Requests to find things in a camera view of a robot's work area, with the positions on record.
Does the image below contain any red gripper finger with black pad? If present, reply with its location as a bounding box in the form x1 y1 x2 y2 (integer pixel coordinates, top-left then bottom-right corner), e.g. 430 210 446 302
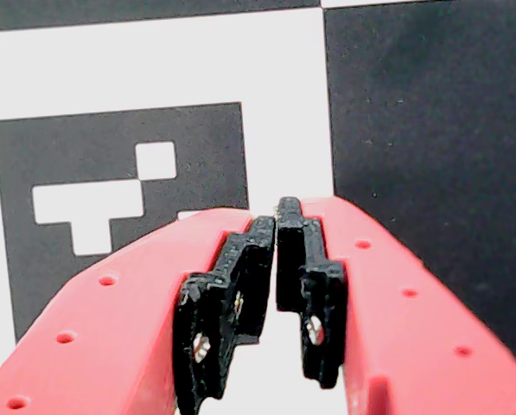
276 195 516 415
0 208 277 415

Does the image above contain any black white marker checkerboard mat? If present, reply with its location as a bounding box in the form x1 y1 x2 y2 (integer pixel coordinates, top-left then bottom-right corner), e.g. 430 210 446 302
0 0 516 415

